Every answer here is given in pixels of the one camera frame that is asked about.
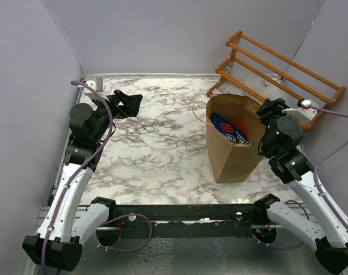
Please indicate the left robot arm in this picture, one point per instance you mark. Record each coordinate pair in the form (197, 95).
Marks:
(58, 242)

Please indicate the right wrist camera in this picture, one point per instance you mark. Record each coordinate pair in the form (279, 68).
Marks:
(303, 113)

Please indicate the red snack packet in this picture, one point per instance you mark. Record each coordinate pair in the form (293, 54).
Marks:
(241, 129)

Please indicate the blue Burts chips bag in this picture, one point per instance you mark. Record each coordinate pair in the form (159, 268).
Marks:
(224, 127)

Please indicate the blue salt vinegar chips bag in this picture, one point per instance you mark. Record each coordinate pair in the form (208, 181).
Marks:
(240, 140)

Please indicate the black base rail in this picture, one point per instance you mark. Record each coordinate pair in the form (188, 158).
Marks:
(183, 221)

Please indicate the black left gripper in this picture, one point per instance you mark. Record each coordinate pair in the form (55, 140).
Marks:
(131, 103)

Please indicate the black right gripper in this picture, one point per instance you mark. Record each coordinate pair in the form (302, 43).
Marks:
(271, 108)

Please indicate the wooden two-tier rack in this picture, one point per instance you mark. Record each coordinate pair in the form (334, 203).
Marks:
(261, 72)

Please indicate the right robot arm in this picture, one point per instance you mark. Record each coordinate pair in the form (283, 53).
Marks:
(328, 235)

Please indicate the small red white box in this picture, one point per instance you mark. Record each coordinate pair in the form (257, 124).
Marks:
(213, 92)

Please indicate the brown paper bag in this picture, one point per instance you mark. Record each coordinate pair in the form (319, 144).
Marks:
(233, 162)

